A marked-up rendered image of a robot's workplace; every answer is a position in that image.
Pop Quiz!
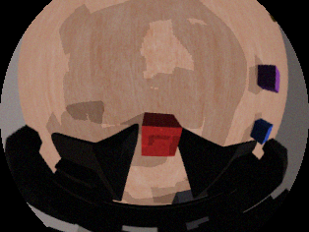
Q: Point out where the purple block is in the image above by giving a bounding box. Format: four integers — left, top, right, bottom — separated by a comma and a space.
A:
257, 64, 280, 92

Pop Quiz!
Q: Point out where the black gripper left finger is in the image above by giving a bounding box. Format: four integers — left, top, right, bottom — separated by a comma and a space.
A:
51, 124, 139, 201

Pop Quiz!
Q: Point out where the blue block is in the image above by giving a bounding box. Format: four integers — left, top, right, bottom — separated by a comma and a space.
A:
250, 117, 273, 145

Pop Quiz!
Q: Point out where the red block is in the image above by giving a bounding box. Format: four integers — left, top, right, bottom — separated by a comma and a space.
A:
142, 112, 182, 156

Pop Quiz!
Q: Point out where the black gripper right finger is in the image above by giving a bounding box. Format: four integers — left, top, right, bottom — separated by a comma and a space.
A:
178, 128, 257, 199

